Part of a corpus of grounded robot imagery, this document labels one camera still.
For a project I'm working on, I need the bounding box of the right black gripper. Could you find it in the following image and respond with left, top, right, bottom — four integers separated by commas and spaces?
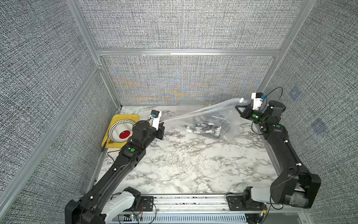
238, 105, 270, 127

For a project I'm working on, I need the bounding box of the clear vacuum bag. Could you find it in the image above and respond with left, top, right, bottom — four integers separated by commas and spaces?
163, 98, 250, 142

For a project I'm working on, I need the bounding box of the black white checkered cloth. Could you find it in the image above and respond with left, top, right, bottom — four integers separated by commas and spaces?
184, 114, 230, 139

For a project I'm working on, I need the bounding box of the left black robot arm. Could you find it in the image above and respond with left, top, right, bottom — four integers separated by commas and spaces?
64, 120, 165, 224

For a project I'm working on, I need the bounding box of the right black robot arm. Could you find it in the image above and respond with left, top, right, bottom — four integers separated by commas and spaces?
235, 100, 321, 209

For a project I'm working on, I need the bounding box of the yellow tray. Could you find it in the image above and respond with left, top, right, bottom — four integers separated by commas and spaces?
101, 114, 140, 148

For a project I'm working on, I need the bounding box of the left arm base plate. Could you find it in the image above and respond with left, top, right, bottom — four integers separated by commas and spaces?
133, 196, 154, 211

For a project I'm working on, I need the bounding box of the aluminium front rail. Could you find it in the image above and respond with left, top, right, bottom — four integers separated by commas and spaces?
110, 194, 313, 224

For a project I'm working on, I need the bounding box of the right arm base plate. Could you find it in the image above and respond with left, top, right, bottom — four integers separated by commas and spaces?
225, 192, 265, 211

